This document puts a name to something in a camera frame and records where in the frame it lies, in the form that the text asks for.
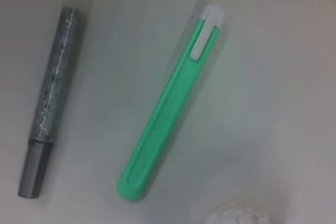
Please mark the grey glitter marker pen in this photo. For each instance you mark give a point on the grey glitter marker pen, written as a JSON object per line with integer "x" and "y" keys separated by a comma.
{"x": 52, "y": 98}

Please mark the white paper ball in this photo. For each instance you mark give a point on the white paper ball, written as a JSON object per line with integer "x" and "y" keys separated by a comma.
{"x": 236, "y": 213}

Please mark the green pen with white clip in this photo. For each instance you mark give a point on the green pen with white clip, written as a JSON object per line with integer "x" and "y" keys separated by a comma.
{"x": 168, "y": 108}

